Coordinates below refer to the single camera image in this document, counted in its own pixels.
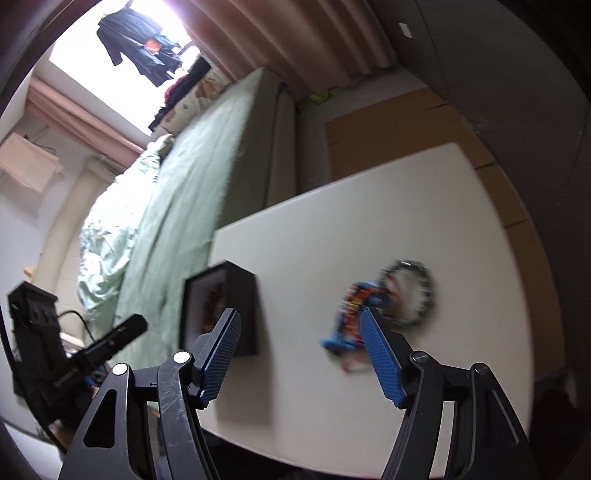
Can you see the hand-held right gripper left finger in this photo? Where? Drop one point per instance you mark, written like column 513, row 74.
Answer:
column 219, row 360

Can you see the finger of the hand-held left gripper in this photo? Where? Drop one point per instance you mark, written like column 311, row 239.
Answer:
column 117, row 338

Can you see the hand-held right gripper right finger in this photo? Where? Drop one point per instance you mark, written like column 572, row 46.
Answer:
column 383, row 360

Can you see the black cardboard box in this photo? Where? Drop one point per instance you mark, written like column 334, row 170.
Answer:
column 244, row 314

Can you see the pale green floral quilt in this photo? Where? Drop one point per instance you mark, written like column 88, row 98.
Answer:
column 101, row 258

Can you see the beige headboard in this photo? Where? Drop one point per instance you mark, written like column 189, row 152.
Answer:
column 60, row 221

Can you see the white side table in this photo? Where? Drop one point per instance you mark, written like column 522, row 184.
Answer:
column 369, row 207

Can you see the bed with green sheet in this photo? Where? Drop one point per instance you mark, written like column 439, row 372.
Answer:
column 194, row 184

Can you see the narrow pink curtain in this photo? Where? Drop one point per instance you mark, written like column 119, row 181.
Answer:
column 78, row 115

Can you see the flat brown cardboard sheet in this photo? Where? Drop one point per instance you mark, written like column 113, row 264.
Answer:
column 378, row 129

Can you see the floral cushion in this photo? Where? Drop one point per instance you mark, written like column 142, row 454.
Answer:
column 203, row 97

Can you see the pile of dark clothes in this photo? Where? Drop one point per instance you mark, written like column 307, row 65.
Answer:
column 182, row 87

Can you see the yellow-green wrapper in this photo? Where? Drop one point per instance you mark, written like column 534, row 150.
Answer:
column 322, row 97

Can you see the hanging dark clothes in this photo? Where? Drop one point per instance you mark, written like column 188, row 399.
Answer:
column 134, row 41

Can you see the wide pink curtain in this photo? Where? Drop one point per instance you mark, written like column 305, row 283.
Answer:
column 295, row 37

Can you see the white wall socket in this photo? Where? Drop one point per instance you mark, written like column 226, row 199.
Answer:
column 407, row 29

